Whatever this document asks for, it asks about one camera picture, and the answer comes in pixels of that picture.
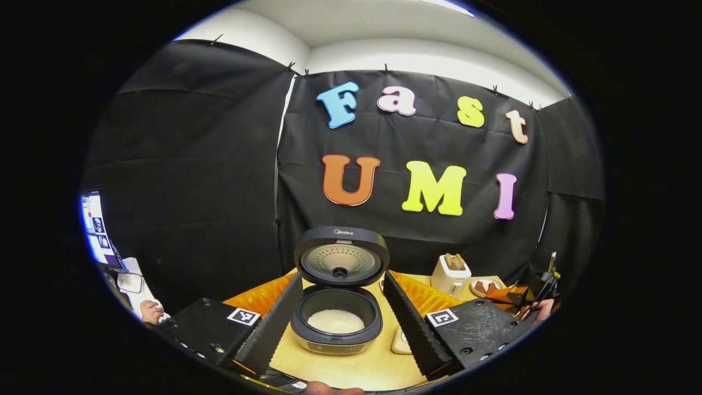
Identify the dark grey rice cooker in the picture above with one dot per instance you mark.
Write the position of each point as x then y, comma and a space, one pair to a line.
340, 241

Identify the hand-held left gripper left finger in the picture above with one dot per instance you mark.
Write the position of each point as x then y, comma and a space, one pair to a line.
274, 329

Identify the computer monitor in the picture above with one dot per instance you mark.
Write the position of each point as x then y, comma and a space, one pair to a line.
98, 230

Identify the ceiling light panel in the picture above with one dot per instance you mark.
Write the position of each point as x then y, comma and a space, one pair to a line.
449, 5

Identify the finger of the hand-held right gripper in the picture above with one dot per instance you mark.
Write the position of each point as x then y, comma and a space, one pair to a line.
507, 295

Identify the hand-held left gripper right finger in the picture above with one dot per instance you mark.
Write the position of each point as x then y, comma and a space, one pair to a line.
414, 329

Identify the round plate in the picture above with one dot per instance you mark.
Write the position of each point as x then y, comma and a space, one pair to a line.
480, 295

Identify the white toaster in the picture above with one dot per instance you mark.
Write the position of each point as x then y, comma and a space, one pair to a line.
447, 282

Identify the white rice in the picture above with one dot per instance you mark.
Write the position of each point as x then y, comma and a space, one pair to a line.
335, 321

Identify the clear rectangular rice container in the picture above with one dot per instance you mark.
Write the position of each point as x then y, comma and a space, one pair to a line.
400, 345

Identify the toast slice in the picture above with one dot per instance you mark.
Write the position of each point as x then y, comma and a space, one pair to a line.
449, 261
459, 262

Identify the black backdrop cloth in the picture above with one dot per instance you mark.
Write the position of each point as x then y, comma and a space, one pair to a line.
411, 230

